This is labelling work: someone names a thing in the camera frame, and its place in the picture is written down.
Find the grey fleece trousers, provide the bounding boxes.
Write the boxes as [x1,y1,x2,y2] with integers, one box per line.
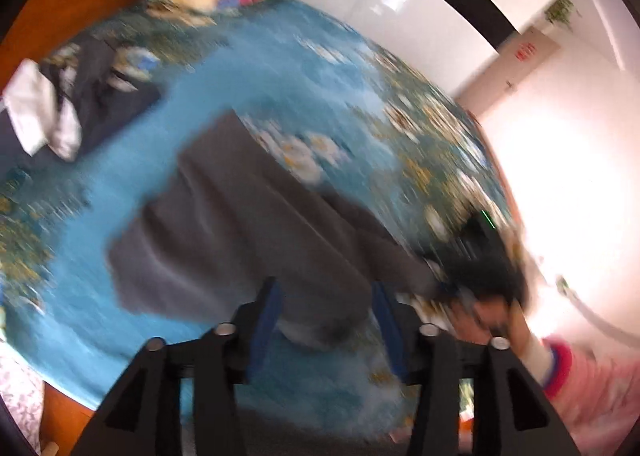
[108,112,437,350]

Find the green potted plant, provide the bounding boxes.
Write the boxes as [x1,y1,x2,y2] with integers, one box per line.
[544,0,575,29]

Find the pink door with red sign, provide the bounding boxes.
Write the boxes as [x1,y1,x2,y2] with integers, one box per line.
[456,27,560,117]

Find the dark navy and white garment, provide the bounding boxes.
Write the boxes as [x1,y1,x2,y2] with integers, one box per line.
[1,36,162,174]

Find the person's right hand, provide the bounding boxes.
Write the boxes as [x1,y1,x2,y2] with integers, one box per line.
[447,297,535,358]

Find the blue floral bed blanket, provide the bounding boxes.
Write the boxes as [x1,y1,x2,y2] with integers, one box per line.
[1,0,513,441]

